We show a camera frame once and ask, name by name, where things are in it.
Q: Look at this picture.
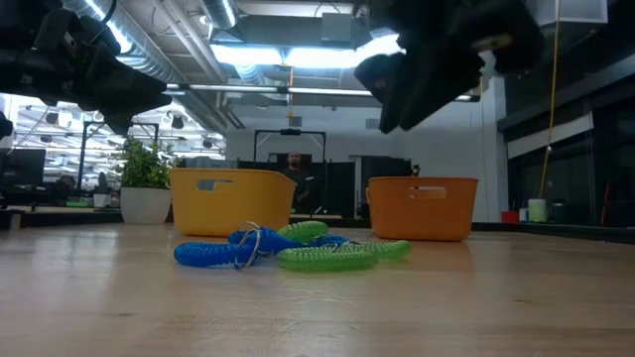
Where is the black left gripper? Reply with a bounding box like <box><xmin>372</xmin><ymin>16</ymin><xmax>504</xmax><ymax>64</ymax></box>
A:
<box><xmin>44</xmin><ymin>4</ymin><xmax>173</xmax><ymax>136</ymax></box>

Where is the black stand frame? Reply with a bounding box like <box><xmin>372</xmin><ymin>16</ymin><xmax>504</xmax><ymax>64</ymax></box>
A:
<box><xmin>253</xmin><ymin>129</ymin><xmax>327</xmax><ymax>165</ymax></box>

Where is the yellow hanging cable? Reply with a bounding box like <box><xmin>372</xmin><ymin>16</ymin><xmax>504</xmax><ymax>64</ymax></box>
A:
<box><xmin>537</xmin><ymin>0</ymin><xmax>563</xmax><ymax>200</ymax></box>

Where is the orange plastic bin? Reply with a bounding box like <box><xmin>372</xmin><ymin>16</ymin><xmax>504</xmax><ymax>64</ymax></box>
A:
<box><xmin>366</xmin><ymin>176</ymin><xmax>480</xmax><ymax>243</ymax></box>

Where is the green spring keychain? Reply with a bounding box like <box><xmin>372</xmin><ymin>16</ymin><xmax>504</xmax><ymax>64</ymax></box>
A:
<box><xmin>276</xmin><ymin>246</ymin><xmax>380</xmax><ymax>273</ymax></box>
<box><xmin>341</xmin><ymin>239</ymin><xmax>414</xmax><ymax>262</ymax></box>
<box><xmin>276</xmin><ymin>220</ymin><xmax>330</xmax><ymax>244</ymax></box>

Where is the green cup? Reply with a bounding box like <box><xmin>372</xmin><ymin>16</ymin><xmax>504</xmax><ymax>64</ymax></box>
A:
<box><xmin>527</xmin><ymin>198</ymin><xmax>549</xmax><ymax>224</ymax></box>

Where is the black computer monitor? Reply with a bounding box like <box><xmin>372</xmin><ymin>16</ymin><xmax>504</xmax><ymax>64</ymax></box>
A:
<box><xmin>0</xmin><ymin>148</ymin><xmax>48</xmax><ymax>188</ymax></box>

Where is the yellow plastic bin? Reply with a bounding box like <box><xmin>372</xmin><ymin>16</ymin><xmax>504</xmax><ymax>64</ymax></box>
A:
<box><xmin>169</xmin><ymin>168</ymin><xmax>298</xmax><ymax>238</ymax></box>

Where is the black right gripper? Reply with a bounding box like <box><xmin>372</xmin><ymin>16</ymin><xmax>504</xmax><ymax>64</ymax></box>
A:
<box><xmin>355</xmin><ymin>0</ymin><xmax>545</xmax><ymax>135</ymax></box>

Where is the person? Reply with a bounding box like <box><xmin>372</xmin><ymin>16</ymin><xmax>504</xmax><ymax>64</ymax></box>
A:
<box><xmin>284</xmin><ymin>150</ymin><xmax>315</xmax><ymax>212</ymax></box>

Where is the grey cloth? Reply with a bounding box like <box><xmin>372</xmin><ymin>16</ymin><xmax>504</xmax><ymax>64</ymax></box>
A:
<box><xmin>184</xmin><ymin>157</ymin><xmax>239</xmax><ymax>171</ymax></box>

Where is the black aluminium table frame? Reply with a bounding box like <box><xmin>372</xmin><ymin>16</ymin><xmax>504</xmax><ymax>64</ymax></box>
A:
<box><xmin>0</xmin><ymin>206</ymin><xmax>635</xmax><ymax>245</ymax></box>

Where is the long ceiling light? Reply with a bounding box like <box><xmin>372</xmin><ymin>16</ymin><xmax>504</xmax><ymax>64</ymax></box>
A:
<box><xmin>163</xmin><ymin>82</ymin><xmax>481</xmax><ymax>103</ymax></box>

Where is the green leafy plant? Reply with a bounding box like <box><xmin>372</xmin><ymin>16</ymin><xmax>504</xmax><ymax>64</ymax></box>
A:
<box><xmin>118</xmin><ymin>137</ymin><xmax>174</xmax><ymax>190</ymax></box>

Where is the white plant pot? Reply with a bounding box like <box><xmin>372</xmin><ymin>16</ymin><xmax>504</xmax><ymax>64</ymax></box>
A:
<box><xmin>119</xmin><ymin>186</ymin><xmax>173</xmax><ymax>225</ymax></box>

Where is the black partition panel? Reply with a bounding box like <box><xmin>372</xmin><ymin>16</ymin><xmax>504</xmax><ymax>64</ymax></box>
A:
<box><xmin>236</xmin><ymin>156</ymin><xmax>414</xmax><ymax>219</ymax></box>

